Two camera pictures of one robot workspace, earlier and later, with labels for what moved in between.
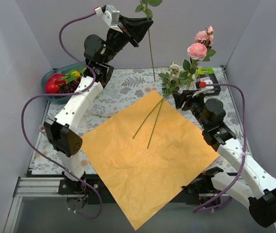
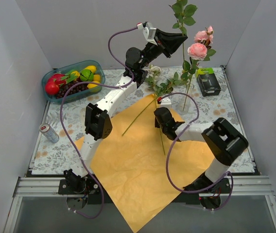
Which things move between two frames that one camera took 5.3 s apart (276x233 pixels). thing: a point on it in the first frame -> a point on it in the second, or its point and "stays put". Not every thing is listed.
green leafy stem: (169, 85) -> (160, 89)
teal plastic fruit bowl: (58, 100) stays put
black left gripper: (127, 31) -> (165, 45)
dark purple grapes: (69, 88) stays put
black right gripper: (186, 101) -> (161, 119)
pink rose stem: (149, 15) -> (182, 9)
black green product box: (200, 73) stays put
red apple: (51, 88) stays put
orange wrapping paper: (143, 179) stays put
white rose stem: (171, 83) -> (155, 70)
